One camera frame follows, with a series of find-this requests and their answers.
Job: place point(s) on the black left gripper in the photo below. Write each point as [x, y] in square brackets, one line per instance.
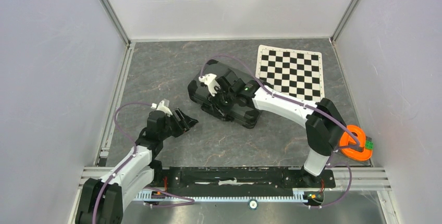
[185, 123]

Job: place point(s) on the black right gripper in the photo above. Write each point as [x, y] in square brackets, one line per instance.
[217, 109]

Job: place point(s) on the black poker case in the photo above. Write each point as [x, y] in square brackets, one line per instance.
[198, 93]

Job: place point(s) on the green 50 chip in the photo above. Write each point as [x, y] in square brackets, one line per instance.
[253, 204]

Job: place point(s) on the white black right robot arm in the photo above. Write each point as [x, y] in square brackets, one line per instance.
[319, 124]

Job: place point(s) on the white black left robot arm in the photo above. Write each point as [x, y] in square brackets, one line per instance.
[105, 199]

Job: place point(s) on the black white chessboard mat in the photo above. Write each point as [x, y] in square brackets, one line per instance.
[292, 72]

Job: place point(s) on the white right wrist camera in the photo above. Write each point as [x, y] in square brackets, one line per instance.
[209, 80]

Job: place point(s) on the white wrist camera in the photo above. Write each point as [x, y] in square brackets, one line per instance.
[209, 80]
[163, 106]

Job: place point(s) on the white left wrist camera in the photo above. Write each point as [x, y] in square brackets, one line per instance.
[163, 106]

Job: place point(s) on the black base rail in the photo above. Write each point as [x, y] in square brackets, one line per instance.
[239, 181]

